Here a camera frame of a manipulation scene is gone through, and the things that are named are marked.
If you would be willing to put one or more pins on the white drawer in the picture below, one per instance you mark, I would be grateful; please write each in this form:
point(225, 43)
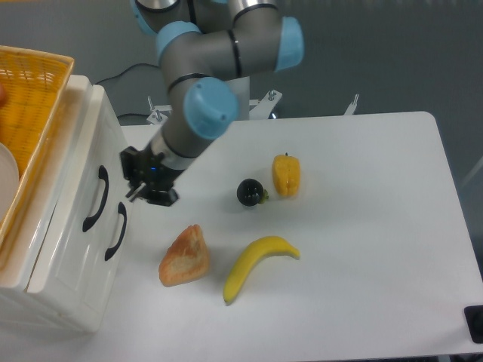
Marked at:
point(88, 268)
point(93, 186)

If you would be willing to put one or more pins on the orange wicker basket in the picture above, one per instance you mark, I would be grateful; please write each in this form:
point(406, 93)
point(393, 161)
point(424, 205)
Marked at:
point(34, 82)

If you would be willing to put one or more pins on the yellow banana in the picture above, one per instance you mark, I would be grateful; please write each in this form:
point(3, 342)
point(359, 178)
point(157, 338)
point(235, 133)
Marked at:
point(249, 258)

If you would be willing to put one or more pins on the white top drawer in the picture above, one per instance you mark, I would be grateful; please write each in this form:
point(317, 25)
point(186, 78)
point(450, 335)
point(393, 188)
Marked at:
point(93, 186)

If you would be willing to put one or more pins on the white lower drawer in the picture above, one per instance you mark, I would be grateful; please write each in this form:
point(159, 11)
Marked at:
point(88, 268)

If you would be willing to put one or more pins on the black corner object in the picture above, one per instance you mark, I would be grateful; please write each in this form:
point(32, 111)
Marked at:
point(474, 320)

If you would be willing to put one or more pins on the toasted bread slice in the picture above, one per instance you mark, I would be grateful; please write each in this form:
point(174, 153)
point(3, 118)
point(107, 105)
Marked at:
point(186, 260)

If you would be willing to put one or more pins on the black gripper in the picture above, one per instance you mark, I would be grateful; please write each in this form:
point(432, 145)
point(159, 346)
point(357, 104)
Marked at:
point(159, 166)

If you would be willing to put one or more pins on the yellow bell pepper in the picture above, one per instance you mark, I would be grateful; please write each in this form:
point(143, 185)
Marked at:
point(286, 174)

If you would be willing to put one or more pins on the white plate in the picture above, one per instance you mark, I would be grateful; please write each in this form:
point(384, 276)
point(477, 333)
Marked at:
point(9, 181)

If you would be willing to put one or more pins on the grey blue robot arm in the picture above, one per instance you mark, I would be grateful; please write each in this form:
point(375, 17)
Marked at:
point(200, 47)

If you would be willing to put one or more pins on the white drawer cabinet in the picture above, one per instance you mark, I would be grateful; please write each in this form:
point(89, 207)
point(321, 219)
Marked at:
point(23, 244)

